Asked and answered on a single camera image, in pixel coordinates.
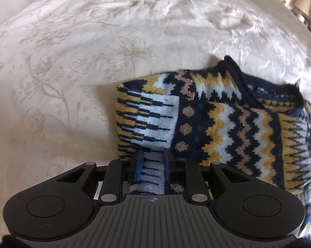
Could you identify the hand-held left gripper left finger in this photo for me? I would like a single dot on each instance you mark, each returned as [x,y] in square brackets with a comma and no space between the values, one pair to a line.
[138,168]

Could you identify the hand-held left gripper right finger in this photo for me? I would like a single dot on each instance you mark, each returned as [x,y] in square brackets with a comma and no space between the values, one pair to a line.
[168,166]

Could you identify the navy yellow patterned knit sweater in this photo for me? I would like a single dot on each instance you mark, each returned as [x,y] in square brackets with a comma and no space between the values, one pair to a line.
[222,124]

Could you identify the cream floral bedspread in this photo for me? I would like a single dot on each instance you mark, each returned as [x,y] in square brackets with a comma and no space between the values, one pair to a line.
[93,56]

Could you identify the cream table lamp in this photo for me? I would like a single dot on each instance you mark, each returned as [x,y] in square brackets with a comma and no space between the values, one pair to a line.
[303,3]

